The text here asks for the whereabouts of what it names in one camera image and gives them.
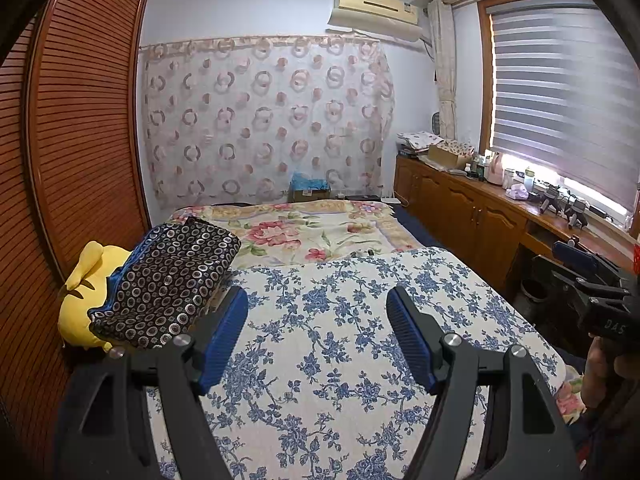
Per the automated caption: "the circle-print satin pajama top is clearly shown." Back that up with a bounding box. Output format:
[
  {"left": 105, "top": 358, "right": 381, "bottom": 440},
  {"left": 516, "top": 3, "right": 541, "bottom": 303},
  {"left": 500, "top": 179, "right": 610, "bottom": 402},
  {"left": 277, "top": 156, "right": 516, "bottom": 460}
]
[{"left": 87, "top": 216, "right": 242, "bottom": 350}]

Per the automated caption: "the beige tied drape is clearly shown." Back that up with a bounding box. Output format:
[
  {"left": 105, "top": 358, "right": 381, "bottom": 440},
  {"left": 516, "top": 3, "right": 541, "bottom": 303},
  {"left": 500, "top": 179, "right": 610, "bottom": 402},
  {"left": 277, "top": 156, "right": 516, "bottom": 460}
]
[{"left": 427, "top": 0, "right": 458, "bottom": 141}]

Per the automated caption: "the wooden sideboard cabinet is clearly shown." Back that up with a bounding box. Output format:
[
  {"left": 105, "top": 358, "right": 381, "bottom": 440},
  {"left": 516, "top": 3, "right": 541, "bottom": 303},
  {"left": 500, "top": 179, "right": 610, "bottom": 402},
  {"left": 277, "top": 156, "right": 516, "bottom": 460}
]
[{"left": 394, "top": 155, "right": 640, "bottom": 301}]

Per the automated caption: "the blue cloth bundle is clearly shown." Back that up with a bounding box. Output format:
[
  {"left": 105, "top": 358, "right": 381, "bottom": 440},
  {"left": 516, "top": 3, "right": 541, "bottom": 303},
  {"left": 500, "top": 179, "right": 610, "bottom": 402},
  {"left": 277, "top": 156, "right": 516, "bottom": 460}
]
[{"left": 291, "top": 172, "right": 328, "bottom": 193}]

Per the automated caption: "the pink container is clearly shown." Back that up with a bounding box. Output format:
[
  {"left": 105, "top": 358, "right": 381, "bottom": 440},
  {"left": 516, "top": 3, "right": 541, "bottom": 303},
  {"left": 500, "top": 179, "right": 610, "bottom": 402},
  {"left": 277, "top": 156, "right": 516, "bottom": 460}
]
[{"left": 486, "top": 152, "right": 505, "bottom": 186}]

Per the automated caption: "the circle-patterned sheer curtain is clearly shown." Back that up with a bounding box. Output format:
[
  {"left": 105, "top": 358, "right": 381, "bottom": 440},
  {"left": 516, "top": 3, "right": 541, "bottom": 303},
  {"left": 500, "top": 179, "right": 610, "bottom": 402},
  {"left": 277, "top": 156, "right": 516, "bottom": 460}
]
[{"left": 139, "top": 35, "right": 396, "bottom": 208}]

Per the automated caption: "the navy bed sheet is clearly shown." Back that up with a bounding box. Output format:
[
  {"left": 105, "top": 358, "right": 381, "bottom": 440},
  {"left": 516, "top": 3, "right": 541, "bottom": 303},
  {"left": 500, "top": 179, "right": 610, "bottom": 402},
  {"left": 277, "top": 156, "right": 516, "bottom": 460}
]
[{"left": 390, "top": 205, "right": 441, "bottom": 251}]

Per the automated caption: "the black waste bin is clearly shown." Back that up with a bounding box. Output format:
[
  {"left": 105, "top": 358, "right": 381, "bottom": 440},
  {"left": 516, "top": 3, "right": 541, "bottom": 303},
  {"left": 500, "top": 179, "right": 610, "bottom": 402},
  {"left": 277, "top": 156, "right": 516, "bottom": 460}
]
[{"left": 520, "top": 280, "right": 548, "bottom": 316}]

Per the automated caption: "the folded floral cloth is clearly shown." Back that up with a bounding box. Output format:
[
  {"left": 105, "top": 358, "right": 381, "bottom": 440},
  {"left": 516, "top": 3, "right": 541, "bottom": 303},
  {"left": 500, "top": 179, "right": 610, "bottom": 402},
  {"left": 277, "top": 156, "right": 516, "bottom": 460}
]
[{"left": 397, "top": 131, "right": 446, "bottom": 153}]

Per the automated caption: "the wooden louvered wardrobe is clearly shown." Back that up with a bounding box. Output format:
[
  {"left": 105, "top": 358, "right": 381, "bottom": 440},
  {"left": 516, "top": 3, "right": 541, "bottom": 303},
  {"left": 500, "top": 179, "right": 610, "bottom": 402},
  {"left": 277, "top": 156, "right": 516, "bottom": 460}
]
[{"left": 0, "top": 0, "right": 151, "bottom": 461}]

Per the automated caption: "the open cardboard box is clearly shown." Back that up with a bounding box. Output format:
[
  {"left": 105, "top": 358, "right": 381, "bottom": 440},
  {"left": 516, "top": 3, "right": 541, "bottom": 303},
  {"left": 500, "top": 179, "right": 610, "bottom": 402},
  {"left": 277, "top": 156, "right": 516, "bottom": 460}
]
[{"left": 427, "top": 142, "right": 476, "bottom": 170}]

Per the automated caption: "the cream wall air conditioner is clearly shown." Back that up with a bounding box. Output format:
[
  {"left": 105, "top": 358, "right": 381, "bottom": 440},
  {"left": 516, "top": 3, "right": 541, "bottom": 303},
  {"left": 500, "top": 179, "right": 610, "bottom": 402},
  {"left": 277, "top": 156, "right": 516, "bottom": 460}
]
[{"left": 327, "top": 0, "right": 423, "bottom": 43}]

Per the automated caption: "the black gadget on stand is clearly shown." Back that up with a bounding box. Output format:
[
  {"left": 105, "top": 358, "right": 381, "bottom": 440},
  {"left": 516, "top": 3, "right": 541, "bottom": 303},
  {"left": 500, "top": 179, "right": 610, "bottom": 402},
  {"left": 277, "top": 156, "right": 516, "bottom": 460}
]
[
  {"left": 540, "top": 185, "right": 563, "bottom": 218},
  {"left": 567, "top": 199, "right": 591, "bottom": 231}
]

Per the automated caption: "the striped window blind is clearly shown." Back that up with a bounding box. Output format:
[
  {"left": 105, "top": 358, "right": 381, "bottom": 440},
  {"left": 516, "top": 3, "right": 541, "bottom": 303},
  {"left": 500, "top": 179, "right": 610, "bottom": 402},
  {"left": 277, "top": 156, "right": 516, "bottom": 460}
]
[{"left": 487, "top": 2, "right": 640, "bottom": 211}]

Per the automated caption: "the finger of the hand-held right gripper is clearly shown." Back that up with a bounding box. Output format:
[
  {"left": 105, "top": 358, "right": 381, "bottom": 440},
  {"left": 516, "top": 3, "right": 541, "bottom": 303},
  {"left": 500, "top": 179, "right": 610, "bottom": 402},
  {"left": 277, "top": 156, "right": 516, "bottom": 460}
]
[
  {"left": 552, "top": 240, "right": 628, "bottom": 288},
  {"left": 550, "top": 271, "right": 628, "bottom": 306}
]

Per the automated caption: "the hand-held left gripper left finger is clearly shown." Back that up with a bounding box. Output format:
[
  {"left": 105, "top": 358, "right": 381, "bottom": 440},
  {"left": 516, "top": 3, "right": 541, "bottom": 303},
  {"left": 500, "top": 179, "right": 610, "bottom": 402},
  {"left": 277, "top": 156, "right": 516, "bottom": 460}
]
[{"left": 52, "top": 286, "right": 249, "bottom": 480}]

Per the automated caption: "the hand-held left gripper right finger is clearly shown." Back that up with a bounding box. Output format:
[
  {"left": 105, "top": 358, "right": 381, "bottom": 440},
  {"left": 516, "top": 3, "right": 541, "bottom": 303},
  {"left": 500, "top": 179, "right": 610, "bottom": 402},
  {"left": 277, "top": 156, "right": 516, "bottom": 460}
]
[{"left": 386, "top": 286, "right": 583, "bottom": 480}]

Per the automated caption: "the yellow plush toy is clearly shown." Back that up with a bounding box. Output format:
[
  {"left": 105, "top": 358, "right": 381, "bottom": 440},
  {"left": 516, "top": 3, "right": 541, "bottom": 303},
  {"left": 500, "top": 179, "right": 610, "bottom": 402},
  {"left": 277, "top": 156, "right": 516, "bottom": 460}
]
[{"left": 57, "top": 241, "right": 133, "bottom": 352}]

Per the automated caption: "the person's right hand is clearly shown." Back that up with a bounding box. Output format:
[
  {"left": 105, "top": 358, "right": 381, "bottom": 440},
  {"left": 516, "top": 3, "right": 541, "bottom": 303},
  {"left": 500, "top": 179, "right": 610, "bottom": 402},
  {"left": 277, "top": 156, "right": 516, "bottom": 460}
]
[{"left": 582, "top": 336, "right": 621, "bottom": 408}]

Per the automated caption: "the blue floral quilt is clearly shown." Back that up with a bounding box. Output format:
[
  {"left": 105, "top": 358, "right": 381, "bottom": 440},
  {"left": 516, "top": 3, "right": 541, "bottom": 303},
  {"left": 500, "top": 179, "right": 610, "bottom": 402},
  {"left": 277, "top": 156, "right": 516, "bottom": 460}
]
[{"left": 145, "top": 246, "right": 568, "bottom": 480}]

